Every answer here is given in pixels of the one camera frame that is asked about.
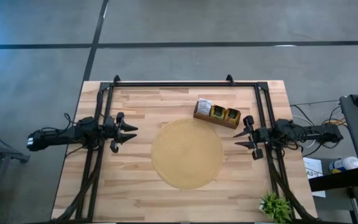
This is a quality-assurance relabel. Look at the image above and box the white and orange tea packet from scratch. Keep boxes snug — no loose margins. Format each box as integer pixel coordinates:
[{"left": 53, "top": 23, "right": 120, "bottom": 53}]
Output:
[{"left": 196, "top": 98, "right": 213, "bottom": 116}]

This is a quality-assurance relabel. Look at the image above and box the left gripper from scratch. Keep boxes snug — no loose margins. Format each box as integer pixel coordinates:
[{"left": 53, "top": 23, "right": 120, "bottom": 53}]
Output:
[{"left": 109, "top": 112, "right": 139, "bottom": 154}]

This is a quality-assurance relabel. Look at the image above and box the black aluminium table frame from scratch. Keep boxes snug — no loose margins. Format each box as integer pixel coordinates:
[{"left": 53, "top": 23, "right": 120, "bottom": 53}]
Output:
[{"left": 51, "top": 74, "right": 318, "bottom": 223}]

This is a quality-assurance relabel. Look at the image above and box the white wipes bottle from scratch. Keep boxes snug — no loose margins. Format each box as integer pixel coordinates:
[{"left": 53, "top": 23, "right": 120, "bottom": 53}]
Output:
[{"left": 328, "top": 156, "right": 358, "bottom": 174}]

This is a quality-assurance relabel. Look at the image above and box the small potted green plant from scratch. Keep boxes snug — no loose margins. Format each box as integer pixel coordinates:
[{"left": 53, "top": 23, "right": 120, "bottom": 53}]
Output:
[{"left": 259, "top": 191, "right": 293, "bottom": 224}]

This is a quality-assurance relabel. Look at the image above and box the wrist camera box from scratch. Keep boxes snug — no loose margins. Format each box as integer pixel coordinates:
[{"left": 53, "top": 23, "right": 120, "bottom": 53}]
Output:
[
  {"left": 255, "top": 126, "right": 272, "bottom": 144},
  {"left": 103, "top": 115, "right": 117, "bottom": 134}
]

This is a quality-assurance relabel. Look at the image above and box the green and yellow tea packet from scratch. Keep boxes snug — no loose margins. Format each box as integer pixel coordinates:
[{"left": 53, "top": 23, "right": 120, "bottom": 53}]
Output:
[{"left": 209, "top": 105, "right": 227, "bottom": 121}]

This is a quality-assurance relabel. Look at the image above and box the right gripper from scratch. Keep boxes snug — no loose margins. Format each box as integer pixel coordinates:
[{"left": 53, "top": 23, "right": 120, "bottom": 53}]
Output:
[{"left": 232, "top": 114, "right": 264, "bottom": 161}]

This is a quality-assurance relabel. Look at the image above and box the wooden tea organizer box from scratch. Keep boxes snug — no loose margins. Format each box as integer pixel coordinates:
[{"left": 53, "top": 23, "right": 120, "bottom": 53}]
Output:
[{"left": 193, "top": 98, "right": 242, "bottom": 130}]

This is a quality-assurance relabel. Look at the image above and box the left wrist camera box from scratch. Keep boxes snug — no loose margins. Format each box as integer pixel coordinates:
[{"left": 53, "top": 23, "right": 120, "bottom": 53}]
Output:
[{"left": 103, "top": 115, "right": 117, "bottom": 134}]

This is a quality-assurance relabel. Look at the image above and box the round woven placemat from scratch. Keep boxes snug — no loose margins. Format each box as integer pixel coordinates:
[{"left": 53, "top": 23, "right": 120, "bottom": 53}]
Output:
[{"left": 150, "top": 118, "right": 224, "bottom": 190}]

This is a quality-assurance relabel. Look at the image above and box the black floor cable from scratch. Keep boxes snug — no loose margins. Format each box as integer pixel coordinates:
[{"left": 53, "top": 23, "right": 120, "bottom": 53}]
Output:
[{"left": 290, "top": 98, "right": 341, "bottom": 107}]

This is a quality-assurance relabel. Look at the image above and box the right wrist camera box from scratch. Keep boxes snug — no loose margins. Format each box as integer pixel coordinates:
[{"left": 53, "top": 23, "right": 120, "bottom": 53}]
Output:
[{"left": 255, "top": 126, "right": 272, "bottom": 144}]

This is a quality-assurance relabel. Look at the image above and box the white paper sheet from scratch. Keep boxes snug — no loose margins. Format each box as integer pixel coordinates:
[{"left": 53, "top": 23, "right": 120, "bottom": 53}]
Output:
[{"left": 303, "top": 157, "right": 327, "bottom": 198}]

